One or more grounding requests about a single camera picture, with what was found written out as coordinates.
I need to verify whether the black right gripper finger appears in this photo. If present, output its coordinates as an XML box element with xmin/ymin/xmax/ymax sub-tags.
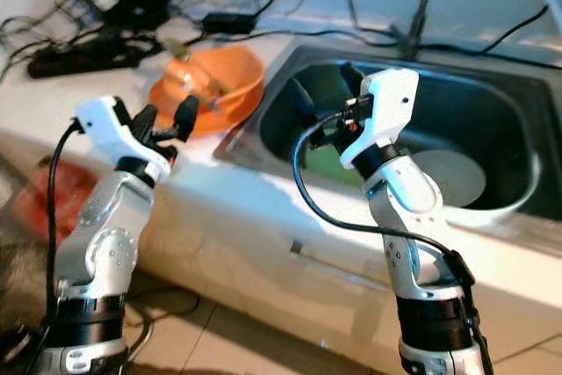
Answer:
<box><xmin>288</xmin><ymin>76</ymin><xmax>325</xmax><ymax>124</ymax></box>
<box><xmin>338</xmin><ymin>60</ymin><xmax>371</xmax><ymax>100</ymax></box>

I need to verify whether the metal spoon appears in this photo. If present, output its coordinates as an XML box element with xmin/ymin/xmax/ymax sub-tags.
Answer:
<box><xmin>170</xmin><ymin>45</ymin><xmax>231</xmax><ymax>109</ymax></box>

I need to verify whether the orange plastic bowl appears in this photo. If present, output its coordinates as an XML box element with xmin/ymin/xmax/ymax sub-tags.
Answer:
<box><xmin>166</xmin><ymin>45</ymin><xmax>267</xmax><ymax>123</ymax></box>

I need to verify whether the green plate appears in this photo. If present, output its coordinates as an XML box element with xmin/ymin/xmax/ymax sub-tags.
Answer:
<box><xmin>302</xmin><ymin>133</ymin><xmax>366</xmax><ymax>191</ymax></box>

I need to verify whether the black power strip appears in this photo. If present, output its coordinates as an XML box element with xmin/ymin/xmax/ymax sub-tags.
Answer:
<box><xmin>27</xmin><ymin>36</ymin><xmax>156</xmax><ymax>80</ymax></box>

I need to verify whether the chrome sink faucet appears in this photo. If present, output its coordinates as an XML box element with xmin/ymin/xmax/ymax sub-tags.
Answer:
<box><xmin>391</xmin><ymin>0</ymin><xmax>462</xmax><ymax>58</ymax></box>

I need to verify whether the black power adapter brick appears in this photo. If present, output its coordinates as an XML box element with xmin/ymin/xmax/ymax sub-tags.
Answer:
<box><xmin>199</xmin><ymin>10</ymin><xmax>261</xmax><ymax>36</ymax></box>

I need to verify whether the red plastic bag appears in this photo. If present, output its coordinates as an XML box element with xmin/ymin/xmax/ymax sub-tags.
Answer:
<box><xmin>30</xmin><ymin>156</ymin><xmax>108</xmax><ymax>271</ymax></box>

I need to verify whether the white bowl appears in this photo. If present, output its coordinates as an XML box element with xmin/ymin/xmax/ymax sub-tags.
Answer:
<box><xmin>407</xmin><ymin>148</ymin><xmax>489</xmax><ymax>210</ymax></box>

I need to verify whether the stainless steel sink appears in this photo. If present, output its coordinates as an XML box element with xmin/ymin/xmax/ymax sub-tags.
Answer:
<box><xmin>214</xmin><ymin>39</ymin><xmax>562</xmax><ymax>251</ymax></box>

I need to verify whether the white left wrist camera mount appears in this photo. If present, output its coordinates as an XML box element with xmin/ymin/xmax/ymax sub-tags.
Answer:
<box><xmin>74</xmin><ymin>95</ymin><xmax>176</xmax><ymax>185</ymax></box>

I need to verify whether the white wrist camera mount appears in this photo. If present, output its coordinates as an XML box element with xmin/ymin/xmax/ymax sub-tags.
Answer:
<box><xmin>74</xmin><ymin>95</ymin><xmax>176</xmax><ymax>185</ymax></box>
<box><xmin>339</xmin><ymin>67</ymin><xmax>421</xmax><ymax>170</ymax></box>

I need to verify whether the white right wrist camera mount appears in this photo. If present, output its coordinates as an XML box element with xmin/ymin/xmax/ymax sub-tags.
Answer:
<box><xmin>339</xmin><ymin>67</ymin><xmax>421</xmax><ymax>170</ymax></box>

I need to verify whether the black cable with white clip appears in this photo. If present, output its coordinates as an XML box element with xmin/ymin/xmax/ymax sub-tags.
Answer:
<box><xmin>255</xmin><ymin>25</ymin><xmax>562</xmax><ymax>64</ymax></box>

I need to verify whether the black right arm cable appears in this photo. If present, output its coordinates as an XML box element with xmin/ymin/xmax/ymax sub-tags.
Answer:
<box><xmin>293</xmin><ymin>110</ymin><xmax>494</xmax><ymax>375</ymax></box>

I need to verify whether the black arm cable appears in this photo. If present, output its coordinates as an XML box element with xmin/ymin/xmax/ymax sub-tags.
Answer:
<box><xmin>293</xmin><ymin>110</ymin><xmax>494</xmax><ymax>375</ymax></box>
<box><xmin>40</xmin><ymin>119</ymin><xmax>86</xmax><ymax>375</ymax></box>

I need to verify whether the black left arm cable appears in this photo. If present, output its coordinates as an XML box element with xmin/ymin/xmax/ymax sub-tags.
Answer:
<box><xmin>40</xmin><ymin>119</ymin><xmax>86</xmax><ymax>375</ymax></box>

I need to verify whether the metal cabinet handle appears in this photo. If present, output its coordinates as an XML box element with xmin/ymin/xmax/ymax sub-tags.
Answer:
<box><xmin>287</xmin><ymin>238</ymin><xmax>398</xmax><ymax>294</ymax></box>

